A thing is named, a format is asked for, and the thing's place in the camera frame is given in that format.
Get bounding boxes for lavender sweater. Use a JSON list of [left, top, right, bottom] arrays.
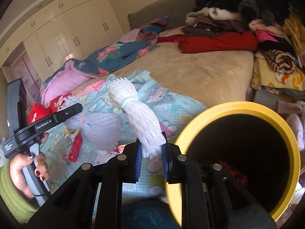
[[286, 100, 305, 151]]

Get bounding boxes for brown striped knit garment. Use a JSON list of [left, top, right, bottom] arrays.
[[263, 49, 297, 74]]

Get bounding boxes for yellow printed blanket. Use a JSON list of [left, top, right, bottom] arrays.
[[250, 52, 305, 91]]

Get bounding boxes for crimson cloth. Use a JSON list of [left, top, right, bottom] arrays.
[[157, 35, 183, 44]]

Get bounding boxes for blue floral quilt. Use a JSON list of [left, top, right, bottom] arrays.
[[39, 40, 160, 105]]

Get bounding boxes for red folded cloth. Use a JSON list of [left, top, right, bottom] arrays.
[[178, 31, 258, 53]]

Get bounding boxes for pink printed door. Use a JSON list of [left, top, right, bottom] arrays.
[[10, 51, 43, 98]]

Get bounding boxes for person's left hand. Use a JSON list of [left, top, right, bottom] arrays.
[[10, 132, 50, 199]]

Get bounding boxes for white foam net bundle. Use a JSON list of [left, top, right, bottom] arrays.
[[101, 77, 167, 159]]

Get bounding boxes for striped pillow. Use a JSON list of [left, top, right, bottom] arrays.
[[139, 16, 169, 40]]

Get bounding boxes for light pink pillow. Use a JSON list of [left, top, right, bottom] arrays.
[[119, 28, 143, 44]]

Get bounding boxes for pink printed blanket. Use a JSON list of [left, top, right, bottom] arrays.
[[80, 80, 106, 98]]

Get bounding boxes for white foam fruit net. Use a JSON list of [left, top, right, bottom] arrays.
[[63, 95, 122, 152]]

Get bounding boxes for grey bed headboard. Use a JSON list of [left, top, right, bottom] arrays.
[[127, 0, 198, 31]]

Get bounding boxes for yellow-rimmed black trash bin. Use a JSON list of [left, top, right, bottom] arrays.
[[164, 101, 301, 222]]

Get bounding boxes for white fleece garment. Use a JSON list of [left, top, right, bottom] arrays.
[[185, 7, 243, 25]]

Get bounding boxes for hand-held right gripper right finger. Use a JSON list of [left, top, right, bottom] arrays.
[[161, 143, 277, 229]]

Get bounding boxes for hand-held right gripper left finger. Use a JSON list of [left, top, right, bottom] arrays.
[[26, 141, 143, 229]]

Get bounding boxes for brown folded clothes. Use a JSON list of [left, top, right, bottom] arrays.
[[182, 17, 250, 37]]

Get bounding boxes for cream wardrobe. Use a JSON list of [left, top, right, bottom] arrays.
[[0, 0, 117, 81]]

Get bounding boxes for light blue printed sheet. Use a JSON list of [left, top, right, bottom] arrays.
[[40, 70, 208, 203]]

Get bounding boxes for red candy wrapper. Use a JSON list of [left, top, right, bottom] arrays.
[[69, 135, 83, 162]]

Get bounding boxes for red floral cloth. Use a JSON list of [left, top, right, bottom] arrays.
[[27, 95, 72, 126]]

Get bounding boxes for beige bed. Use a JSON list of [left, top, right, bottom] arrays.
[[71, 42, 254, 108]]

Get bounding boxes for grey knit garment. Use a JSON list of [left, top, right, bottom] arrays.
[[238, 0, 279, 25]]

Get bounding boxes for pink garment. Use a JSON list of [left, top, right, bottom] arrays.
[[249, 20, 286, 43]]

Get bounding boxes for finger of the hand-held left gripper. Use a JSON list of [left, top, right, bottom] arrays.
[[52, 103, 83, 124]]

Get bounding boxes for yellow fuzzy garment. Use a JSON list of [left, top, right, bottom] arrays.
[[282, 13, 305, 60]]

